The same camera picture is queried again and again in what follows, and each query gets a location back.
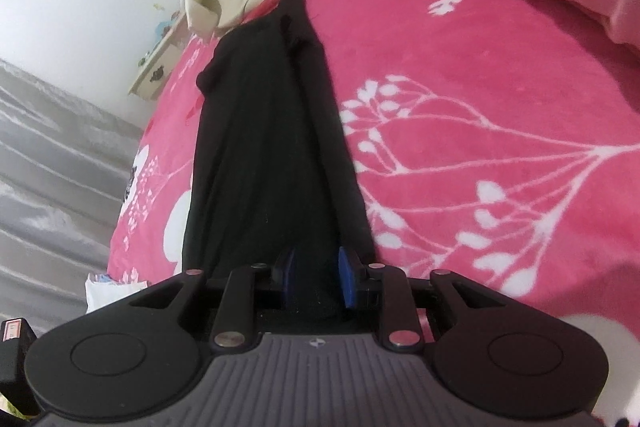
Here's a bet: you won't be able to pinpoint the pink floral bed blanket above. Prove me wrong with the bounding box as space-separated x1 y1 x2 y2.
107 0 640 427

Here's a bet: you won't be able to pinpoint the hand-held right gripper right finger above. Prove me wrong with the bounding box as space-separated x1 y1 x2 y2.
337 246 510 353

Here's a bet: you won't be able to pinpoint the black pants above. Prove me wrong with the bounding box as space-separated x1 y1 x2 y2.
182 0 378 323

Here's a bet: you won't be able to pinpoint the grey curtain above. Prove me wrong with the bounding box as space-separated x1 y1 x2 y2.
0 57 146 338

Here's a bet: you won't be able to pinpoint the white folded garment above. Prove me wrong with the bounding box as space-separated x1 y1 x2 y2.
84 272 151 315

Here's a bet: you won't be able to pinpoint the cream nightstand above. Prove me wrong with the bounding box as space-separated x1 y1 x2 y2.
127 9 193 102

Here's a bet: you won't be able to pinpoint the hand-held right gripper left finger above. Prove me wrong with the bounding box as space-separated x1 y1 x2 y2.
128 247 302 353

